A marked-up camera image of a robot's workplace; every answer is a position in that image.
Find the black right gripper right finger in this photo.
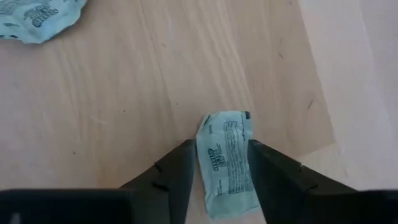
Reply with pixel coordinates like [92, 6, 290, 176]
[247, 139, 359, 224]

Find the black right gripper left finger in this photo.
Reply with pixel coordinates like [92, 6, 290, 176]
[119, 139, 197, 224]

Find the pale green sweetener packet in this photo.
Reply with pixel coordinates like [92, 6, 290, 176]
[0, 0, 88, 45]
[195, 110, 261, 220]

